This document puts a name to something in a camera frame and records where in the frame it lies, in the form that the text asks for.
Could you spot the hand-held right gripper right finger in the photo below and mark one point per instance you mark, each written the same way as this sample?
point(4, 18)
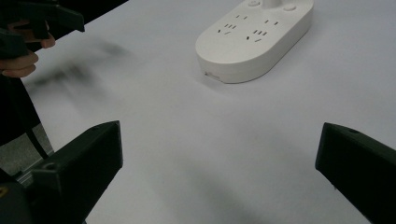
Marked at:
point(361, 168)

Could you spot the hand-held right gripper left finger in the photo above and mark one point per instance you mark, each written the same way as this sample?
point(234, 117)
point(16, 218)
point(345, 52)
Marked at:
point(84, 168)

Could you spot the white power strip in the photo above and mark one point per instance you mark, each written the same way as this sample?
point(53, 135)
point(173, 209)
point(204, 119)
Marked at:
point(249, 40)

